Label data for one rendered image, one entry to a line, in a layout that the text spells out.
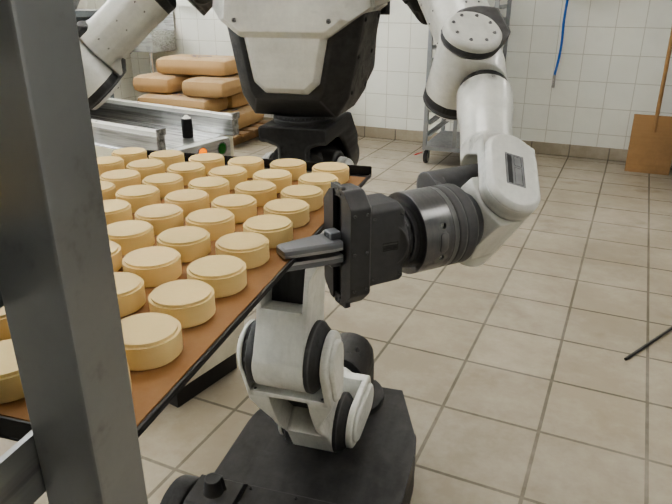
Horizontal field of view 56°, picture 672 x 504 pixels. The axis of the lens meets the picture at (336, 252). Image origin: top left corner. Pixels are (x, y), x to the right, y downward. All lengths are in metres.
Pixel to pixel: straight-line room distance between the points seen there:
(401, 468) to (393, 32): 4.56
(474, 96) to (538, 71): 4.63
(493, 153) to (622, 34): 4.69
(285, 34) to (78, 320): 0.88
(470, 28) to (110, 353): 0.69
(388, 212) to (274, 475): 1.08
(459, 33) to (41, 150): 0.69
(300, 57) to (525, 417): 1.42
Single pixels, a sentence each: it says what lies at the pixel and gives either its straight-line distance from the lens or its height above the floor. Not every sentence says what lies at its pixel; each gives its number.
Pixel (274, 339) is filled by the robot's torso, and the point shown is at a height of 0.63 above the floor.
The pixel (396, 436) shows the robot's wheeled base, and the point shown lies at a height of 0.17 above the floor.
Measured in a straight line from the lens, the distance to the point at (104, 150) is 1.90.
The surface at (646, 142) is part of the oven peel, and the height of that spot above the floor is 0.22.
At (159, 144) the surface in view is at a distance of 1.74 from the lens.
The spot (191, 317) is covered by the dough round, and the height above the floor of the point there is 1.01.
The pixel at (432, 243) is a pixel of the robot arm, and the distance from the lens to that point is 0.63.
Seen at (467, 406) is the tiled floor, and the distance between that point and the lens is 2.13.
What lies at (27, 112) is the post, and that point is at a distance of 0.23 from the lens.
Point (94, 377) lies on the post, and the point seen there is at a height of 1.10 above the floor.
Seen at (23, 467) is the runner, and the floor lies 1.06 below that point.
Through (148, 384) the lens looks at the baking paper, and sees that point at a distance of 0.43.
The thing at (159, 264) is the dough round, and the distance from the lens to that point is 0.55.
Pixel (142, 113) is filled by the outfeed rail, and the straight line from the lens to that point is 2.21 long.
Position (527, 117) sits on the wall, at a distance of 5.51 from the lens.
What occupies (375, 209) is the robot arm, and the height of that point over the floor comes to 1.04.
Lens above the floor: 1.24
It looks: 22 degrees down
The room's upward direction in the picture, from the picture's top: straight up
